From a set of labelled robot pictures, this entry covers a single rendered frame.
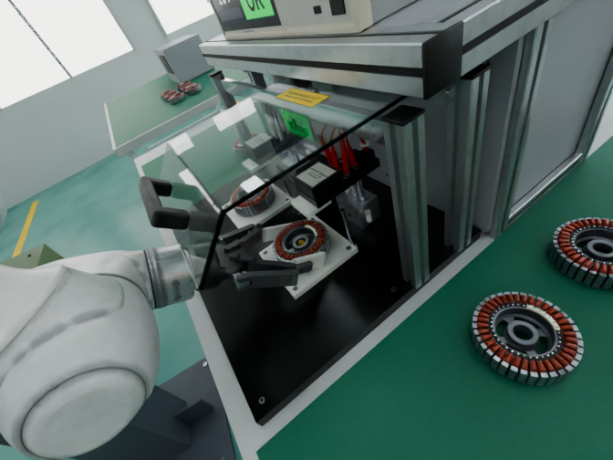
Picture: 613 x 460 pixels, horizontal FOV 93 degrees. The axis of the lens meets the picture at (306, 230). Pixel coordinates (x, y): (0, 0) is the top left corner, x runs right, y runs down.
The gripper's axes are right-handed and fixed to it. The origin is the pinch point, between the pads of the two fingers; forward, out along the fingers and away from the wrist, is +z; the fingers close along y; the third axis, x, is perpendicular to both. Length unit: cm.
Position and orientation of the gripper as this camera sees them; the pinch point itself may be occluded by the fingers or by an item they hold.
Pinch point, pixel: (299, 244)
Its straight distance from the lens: 56.4
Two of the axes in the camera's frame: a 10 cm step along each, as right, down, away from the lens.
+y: 5.4, 4.5, -7.1
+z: 8.4, -1.7, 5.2
